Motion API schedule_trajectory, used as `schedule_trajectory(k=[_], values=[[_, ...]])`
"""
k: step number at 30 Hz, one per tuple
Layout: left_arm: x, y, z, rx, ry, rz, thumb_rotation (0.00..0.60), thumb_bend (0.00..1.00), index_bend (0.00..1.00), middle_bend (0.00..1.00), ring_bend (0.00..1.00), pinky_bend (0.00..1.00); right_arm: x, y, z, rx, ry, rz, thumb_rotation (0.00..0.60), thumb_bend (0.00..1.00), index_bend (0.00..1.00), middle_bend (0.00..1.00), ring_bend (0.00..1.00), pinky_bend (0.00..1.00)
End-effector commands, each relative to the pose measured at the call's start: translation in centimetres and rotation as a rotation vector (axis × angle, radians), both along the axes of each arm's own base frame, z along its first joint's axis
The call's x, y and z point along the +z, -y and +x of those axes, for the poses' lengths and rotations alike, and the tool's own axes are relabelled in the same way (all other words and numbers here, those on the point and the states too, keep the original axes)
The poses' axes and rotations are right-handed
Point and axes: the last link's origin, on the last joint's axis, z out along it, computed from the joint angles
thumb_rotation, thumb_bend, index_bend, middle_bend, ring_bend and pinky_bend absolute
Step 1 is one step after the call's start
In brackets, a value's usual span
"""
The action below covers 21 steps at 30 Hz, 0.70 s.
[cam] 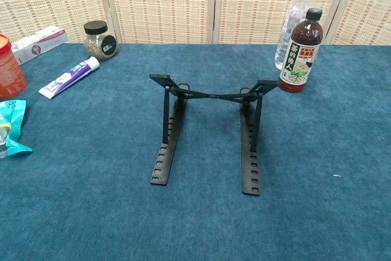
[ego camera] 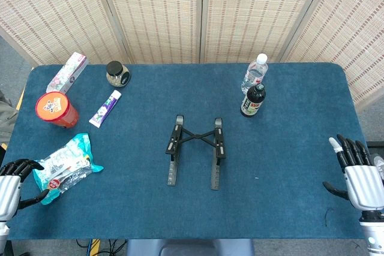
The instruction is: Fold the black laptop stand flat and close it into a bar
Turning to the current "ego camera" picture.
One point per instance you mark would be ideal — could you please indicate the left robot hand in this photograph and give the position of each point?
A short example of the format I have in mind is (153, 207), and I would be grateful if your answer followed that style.
(9, 190)

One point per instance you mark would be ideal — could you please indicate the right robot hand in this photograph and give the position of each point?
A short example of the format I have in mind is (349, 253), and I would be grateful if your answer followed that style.
(363, 187)

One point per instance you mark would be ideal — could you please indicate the black folding laptop stand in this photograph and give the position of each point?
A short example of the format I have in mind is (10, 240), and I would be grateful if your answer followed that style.
(218, 145)

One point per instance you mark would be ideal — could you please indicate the black equipment base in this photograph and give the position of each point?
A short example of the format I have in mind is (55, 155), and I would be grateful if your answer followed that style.
(378, 148)

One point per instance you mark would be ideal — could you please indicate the teal snack bag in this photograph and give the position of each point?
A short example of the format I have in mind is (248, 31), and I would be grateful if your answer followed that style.
(66, 163)

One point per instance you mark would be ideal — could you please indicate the grey green clothing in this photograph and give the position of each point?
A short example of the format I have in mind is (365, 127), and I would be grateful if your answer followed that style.
(6, 118)

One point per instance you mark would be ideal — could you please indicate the blue table mat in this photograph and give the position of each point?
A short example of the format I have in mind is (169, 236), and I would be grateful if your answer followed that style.
(285, 163)

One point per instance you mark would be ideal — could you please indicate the red orange-lidded canister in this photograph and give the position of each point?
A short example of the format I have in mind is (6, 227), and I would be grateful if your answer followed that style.
(54, 107)

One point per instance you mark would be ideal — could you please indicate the purple white toothpaste tube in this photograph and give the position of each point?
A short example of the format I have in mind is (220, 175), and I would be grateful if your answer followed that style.
(105, 109)

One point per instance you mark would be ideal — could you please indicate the floral toothpaste carton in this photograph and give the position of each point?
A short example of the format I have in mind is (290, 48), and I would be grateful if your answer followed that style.
(67, 73)

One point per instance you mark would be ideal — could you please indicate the dark tea bottle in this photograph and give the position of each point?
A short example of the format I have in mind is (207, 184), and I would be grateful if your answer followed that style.
(252, 103)

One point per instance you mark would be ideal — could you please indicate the clear plastic water bottle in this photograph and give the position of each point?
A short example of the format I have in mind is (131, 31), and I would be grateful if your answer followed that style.
(255, 71)

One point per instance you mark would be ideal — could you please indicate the glass jar black lid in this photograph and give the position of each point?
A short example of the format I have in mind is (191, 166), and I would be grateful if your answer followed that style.
(117, 74)

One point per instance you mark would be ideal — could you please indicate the grey blue chair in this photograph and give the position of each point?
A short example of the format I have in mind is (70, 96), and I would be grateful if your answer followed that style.
(192, 248)

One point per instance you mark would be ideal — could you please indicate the bamboo folding screen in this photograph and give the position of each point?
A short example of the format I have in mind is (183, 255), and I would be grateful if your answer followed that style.
(156, 13)

